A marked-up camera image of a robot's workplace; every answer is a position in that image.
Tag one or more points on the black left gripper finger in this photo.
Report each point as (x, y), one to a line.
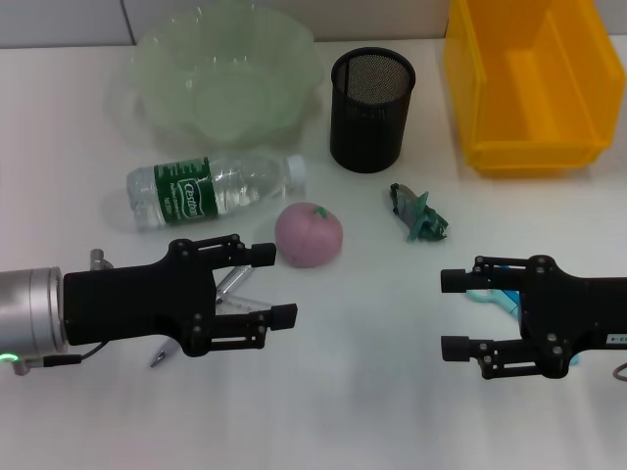
(284, 315)
(264, 254)

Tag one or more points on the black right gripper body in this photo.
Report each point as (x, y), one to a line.
(573, 318)

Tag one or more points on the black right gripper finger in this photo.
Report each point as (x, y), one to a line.
(455, 281)
(455, 348)

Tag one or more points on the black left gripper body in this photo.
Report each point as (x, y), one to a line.
(127, 303)

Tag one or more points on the green plastic wrapper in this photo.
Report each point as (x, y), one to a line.
(419, 215)

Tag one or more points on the clear green-label water bottle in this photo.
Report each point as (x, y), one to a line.
(186, 193)

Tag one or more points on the silver pen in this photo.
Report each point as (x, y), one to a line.
(235, 280)

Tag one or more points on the clear plastic ruler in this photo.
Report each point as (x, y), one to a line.
(237, 308)

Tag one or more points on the blue scissors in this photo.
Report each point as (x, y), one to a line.
(512, 303)

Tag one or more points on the black mesh pen holder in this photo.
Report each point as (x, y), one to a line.
(370, 127)

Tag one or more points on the translucent green fruit plate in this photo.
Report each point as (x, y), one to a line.
(220, 88)

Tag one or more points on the silver left wrist stud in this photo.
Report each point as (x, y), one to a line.
(99, 258)

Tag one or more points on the yellow plastic bin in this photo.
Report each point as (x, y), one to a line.
(539, 98)

